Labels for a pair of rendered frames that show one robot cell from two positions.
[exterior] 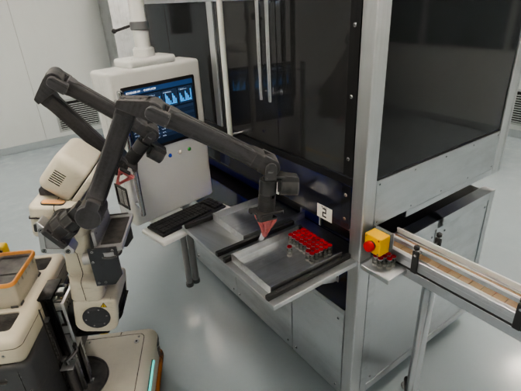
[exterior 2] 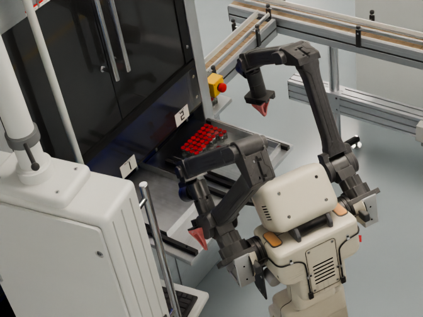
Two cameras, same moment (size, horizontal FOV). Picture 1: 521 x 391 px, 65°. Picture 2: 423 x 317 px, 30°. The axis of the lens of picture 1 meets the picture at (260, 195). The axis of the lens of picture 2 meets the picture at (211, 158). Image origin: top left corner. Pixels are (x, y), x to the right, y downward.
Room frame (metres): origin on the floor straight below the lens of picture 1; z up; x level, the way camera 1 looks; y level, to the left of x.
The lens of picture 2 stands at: (1.95, 2.21, 2.94)
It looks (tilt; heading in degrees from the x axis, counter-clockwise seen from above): 41 degrees down; 256
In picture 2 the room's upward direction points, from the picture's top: 10 degrees counter-clockwise
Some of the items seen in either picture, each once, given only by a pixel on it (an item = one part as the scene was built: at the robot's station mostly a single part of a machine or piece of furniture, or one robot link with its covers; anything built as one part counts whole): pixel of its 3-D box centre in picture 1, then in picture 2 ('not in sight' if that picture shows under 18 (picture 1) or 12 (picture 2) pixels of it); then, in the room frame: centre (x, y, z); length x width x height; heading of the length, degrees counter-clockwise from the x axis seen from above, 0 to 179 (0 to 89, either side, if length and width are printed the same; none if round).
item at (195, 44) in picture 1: (190, 62); not in sight; (2.33, 0.34, 1.50); 0.49 x 0.01 x 0.59; 34
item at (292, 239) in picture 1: (303, 247); (209, 145); (1.37, -0.16, 0.90); 0.18 x 0.02 x 0.05; 34
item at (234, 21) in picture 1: (245, 73); (56, 90); (1.88, 0.04, 1.50); 0.47 x 0.01 x 0.59; 34
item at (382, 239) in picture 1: (377, 241); (212, 84); (1.24, -0.42, 0.99); 0.08 x 0.07 x 0.07; 124
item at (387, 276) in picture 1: (386, 267); (210, 103); (1.26, -0.46, 0.87); 0.14 x 0.13 x 0.02; 124
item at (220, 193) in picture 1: (222, 202); not in sight; (2.14, 0.23, 0.73); 1.98 x 0.01 x 0.25; 34
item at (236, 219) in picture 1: (258, 215); (153, 197); (1.66, 0.01, 0.90); 0.34 x 0.26 x 0.04; 124
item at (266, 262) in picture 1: (285, 256); (226, 153); (1.32, -0.09, 0.90); 0.34 x 0.26 x 0.04; 124
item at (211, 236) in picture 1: (268, 240); (194, 181); (1.48, -0.02, 0.87); 0.70 x 0.48 x 0.02; 34
